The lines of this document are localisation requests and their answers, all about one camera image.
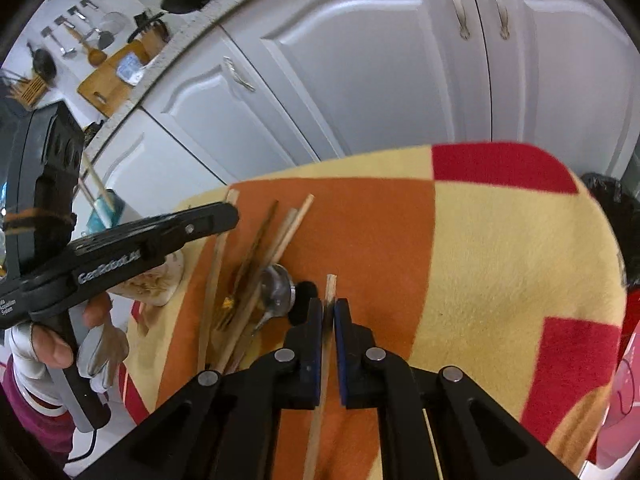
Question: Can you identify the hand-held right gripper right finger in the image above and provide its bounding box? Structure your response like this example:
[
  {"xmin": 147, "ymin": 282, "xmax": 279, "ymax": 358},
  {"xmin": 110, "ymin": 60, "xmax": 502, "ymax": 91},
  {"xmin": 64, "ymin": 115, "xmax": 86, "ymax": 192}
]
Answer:
[{"xmin": 334, "ymin": 297, "xmax": 583, "ymax": 480}]

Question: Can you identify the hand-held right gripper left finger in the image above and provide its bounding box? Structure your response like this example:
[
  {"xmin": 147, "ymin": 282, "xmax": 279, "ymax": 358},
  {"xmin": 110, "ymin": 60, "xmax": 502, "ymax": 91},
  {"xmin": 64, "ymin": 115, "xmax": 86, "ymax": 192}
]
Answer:
[{"xmin": 114, "ymin": 297, "xmax": 326, "ymax": 480}]

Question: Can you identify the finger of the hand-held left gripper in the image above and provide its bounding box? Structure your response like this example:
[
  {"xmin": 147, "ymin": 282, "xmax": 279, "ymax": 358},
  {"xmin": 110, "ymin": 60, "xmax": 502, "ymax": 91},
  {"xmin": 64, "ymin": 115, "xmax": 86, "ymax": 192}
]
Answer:
[{"xmin": 67, "ymin": 202, "xmax": 240, "ymax": 275}]

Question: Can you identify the wooden chopstick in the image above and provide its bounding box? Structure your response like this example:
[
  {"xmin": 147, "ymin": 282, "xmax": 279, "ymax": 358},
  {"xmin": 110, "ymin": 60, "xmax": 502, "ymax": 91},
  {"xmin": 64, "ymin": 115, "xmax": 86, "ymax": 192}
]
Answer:
[
  {"xmin": 225, "ymin": 194, "xmax": 316, "ymax": 368},
  {"xmin": 215, "ymin": 208, "xmax": 299, "ymax": 361},
  {"xmin": 302, "ymin": 274, "xmax": 338, "ymax": 480},
  {"xmin": 196, "ymin": 189, "xmax": 240, "ymax": 373},
  {"xmin": 77, "ymin": 175, "xmax": 96, "ymax": 211},
  {"xmin": 80, "ymin": 152, "xmax": 109, "ymax": 206}
]

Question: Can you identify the white utensil holder teal top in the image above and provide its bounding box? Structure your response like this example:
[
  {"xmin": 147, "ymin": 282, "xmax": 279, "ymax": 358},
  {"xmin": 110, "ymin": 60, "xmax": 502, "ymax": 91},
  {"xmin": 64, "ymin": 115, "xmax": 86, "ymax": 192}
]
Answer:
[{"xmin": 82, "ymin": 187, "xmax": 187, "ymax": 308}]

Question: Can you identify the person's left forearm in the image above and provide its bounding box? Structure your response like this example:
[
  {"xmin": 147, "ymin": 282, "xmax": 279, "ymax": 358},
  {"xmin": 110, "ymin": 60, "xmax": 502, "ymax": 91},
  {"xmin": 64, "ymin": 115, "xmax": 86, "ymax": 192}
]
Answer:
[{"xmin": 0, "ymin": 325, "xmax": 76, "ymax": 466}]

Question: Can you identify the person's left hand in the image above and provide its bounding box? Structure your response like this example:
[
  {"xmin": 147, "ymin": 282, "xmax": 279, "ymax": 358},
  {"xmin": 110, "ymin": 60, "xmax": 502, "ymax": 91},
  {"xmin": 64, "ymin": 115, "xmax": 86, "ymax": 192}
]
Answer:
[{"xmin": 29, "ymin": 292, "xmax": 130, "ymax": 393}]

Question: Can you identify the metal spoon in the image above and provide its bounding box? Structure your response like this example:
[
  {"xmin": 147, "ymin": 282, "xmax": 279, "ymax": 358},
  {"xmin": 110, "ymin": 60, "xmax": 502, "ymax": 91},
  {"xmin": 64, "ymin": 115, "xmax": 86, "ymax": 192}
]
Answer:
[{"xmin": 250, "ymin": 264, "xmax": 297, "ymax": 336}]

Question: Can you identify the white cabinet door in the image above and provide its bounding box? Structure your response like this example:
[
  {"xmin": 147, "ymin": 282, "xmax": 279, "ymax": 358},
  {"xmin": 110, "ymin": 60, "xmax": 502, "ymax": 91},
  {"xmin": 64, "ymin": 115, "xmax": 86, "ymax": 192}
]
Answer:
[
  {"xmin": 465, "ymin": 0, "xmax": 640, "ymax": 176},
  {"xmin": 85, "ymin": 107, "xmax": 231, "ymax": 211},
  {"xmin": 140, "ymin": 25, "xmax": 351, "ymax": 186},
  {"xmin": 220, "ymin": 0, "xmax": 488, "ymax": 171}
]

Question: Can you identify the wooden utensil rack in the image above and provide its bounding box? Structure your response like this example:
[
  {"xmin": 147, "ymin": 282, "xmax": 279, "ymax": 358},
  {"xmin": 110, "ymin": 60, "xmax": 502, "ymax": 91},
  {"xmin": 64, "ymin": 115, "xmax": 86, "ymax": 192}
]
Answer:
[{"xmin": 10, "ymin": 72, "xmax": 51, "ymax": 108}]

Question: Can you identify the wooden cutting board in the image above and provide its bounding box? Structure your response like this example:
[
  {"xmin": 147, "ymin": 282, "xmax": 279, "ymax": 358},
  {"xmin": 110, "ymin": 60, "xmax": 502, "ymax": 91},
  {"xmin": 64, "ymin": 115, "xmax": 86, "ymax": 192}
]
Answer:
[{"xmin": 76, "ymin": 42, "xmax": 151, "ymax": 117}]

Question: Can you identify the hanging black pan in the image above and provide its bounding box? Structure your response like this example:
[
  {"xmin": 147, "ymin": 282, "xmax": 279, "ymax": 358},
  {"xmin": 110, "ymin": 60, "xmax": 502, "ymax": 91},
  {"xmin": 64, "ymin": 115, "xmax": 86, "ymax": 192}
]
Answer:
[{"xmin": 27, "ymin": 42, "xmax": 57, "ymax": 83}]

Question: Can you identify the white labelled pouch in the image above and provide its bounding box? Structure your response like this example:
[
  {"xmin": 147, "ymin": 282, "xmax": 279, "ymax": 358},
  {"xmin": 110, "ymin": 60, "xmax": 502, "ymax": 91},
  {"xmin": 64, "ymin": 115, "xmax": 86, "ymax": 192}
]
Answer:
[{"xmin": 117, "ymin": 54, "xmax": 147, "ymax": 86}]

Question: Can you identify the hanging metal utensil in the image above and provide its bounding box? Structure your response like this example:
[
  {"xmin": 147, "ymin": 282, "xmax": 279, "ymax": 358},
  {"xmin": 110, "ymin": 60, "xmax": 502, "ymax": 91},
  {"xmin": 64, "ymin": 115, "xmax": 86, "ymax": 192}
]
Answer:
[{"xmin": 41, "ymin": 0, "xmax": 101, "ymax": 58}]

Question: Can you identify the checkered orange yellow red cloth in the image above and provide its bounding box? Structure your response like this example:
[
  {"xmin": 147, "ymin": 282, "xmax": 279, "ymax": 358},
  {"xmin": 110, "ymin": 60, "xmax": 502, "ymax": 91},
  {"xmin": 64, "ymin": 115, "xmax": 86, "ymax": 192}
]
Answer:
[{"xmin": 125, "ymin": 142, "xmax": 628, "ymax": 480}]

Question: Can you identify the wooden knife block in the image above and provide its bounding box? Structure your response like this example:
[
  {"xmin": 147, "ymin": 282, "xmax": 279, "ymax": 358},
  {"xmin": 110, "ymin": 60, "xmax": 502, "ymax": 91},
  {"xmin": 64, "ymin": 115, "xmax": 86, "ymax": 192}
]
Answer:
[{"xmin": 127, "ymin": 9, "xmax": 168, "ymax": 58}]

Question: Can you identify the pink cloth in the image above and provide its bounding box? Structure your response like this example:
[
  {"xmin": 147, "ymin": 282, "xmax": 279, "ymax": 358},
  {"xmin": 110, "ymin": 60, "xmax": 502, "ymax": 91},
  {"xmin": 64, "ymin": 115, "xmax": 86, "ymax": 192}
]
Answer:
[{"xmin": 595, "ymin": 290, "xmax": 640, "ymax": 471}]

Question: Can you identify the metal cabinet handle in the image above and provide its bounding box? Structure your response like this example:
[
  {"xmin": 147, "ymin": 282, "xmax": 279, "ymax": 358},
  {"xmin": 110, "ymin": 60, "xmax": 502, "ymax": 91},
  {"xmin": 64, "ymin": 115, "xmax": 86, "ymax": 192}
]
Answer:
[
  {"xmin": 487, "ymin": 0, "xmax": 512, "ymax": 41},
  {"xmin": 222, "ymin": 56, "xmax": 257, "ymax": 93},
  {"xmin": 444, "ymin": 0, "xmax": 472, "ymax": 41}
]

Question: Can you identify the black cable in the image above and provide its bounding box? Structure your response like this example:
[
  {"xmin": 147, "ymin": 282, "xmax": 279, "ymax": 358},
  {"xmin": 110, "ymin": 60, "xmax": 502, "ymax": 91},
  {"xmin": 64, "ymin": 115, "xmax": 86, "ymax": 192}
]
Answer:
[{"xmin": 64, "ymin": 427, "xmax": 98, "ymax": 463}]

